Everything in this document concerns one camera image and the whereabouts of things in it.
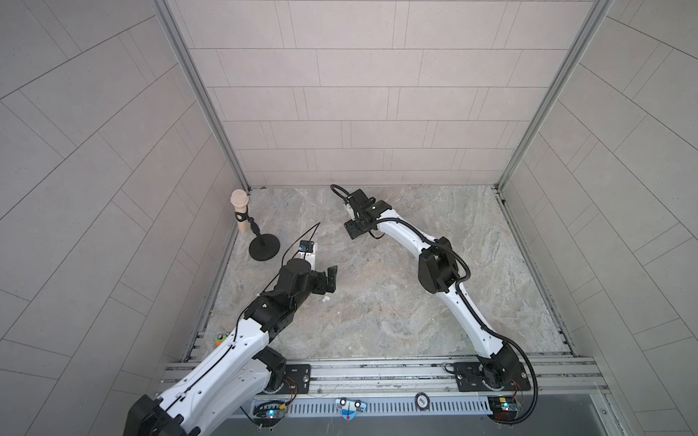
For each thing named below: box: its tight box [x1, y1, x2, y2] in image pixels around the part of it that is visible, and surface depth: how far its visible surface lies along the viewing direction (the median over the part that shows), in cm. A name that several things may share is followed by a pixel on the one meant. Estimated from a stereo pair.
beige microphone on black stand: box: [229, 188, 281, 262], surface depth 96 cm
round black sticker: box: [414, 392, 430, 412], surface depth 69 cm
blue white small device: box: [334, 397, 367, 421], surface depth 67 cm
